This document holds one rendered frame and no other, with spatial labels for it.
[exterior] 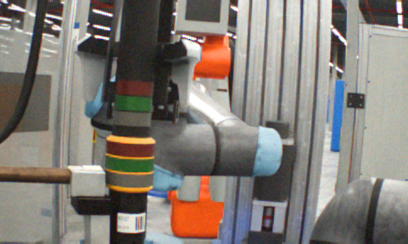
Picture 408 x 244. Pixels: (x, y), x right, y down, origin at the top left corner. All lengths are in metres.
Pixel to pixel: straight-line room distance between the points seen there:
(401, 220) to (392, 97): 1.50
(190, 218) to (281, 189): 3.19
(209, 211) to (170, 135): 3.71
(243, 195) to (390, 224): 0.62
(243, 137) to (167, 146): 0.11
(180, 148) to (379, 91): 1.63
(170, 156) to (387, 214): 0.35
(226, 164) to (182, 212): 3.66
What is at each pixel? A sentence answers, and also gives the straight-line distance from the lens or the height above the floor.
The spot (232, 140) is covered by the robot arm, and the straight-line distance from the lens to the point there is 0.72.
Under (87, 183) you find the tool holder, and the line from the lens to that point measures 0.43.
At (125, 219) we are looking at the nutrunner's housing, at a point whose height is 1.51.
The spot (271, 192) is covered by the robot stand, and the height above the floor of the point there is 1.40.
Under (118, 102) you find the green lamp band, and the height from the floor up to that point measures 1.61.
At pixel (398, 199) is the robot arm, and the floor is 1.48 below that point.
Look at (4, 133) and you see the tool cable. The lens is 0.42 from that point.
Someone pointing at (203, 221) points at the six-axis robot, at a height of 0.54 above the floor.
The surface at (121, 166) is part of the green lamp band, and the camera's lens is 0.43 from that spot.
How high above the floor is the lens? 1.62
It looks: 3 degrees down
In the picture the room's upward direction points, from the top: 4 degrees clockwise
